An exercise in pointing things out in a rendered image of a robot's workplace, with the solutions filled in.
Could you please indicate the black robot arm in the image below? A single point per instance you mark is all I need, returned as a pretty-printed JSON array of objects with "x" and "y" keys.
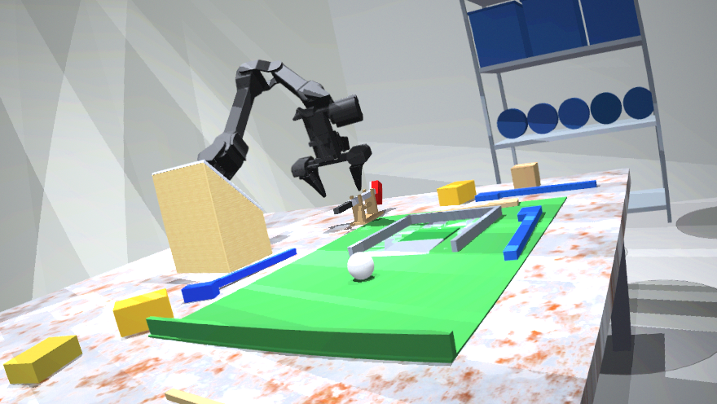
[{"x": 228, "y": 151}]

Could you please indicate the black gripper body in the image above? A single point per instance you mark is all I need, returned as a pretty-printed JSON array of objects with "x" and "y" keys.
[{"x": 327, "y": 152}]

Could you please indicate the white golf ball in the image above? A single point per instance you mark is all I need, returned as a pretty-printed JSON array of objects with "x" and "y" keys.
[{"x": 360, "y": 265}]

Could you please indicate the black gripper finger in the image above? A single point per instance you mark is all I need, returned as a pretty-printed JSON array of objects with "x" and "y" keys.
[
  {"x": 314, "y": 180},
  {"x": 356, "y": 171}
]

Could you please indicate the red putter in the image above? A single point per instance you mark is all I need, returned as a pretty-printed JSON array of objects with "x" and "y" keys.
[{"x": 347, "y": 205}]

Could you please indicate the green flat mat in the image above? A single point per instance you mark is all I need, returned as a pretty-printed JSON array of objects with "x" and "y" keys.
[{"x": 439, "y": 290}]

